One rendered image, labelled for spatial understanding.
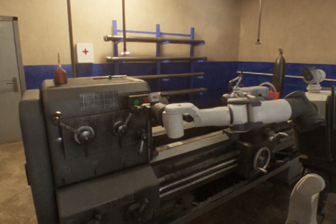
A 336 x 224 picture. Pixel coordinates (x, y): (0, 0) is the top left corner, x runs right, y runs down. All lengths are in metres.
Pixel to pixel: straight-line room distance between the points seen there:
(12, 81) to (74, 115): 3.28
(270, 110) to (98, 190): 0.90
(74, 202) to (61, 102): 0.48
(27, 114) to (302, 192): 1.36
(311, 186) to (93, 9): 4.23
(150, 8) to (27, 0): 2.35
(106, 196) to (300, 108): 0.98
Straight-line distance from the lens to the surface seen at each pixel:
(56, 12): 4.37
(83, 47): 4.23
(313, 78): 1.14
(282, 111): 0.87
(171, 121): 0.75
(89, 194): 1.17
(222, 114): 0.77
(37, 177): 1.17
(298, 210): 1.39
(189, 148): 1.50
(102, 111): 1.09
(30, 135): 1.09
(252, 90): 2.16
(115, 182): 1.20
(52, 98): 1.05
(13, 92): 4.32
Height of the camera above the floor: 1.48
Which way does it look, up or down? 12 degrees down
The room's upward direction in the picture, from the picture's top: straight up
